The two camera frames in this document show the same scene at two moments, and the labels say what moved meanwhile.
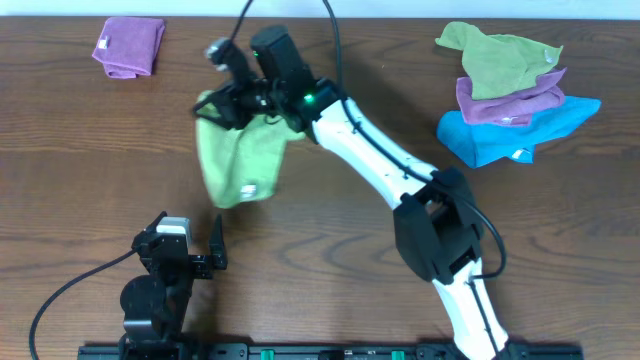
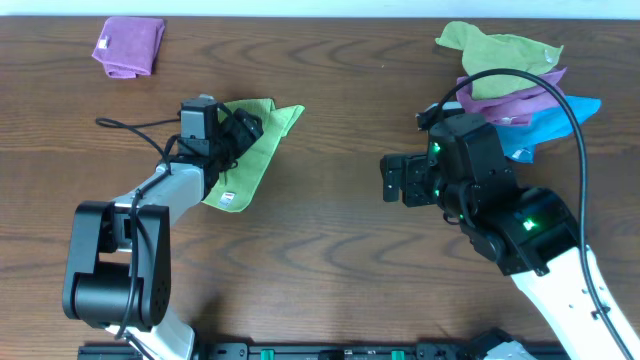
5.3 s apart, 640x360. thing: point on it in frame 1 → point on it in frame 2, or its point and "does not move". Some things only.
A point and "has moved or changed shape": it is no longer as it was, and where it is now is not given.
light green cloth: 240,163 has moved or changed shape
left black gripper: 187,263 → 238,133
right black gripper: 222,102 → 413,167
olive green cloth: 494,64 does not move
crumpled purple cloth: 513,109 does not move
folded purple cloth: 127,47 does not move
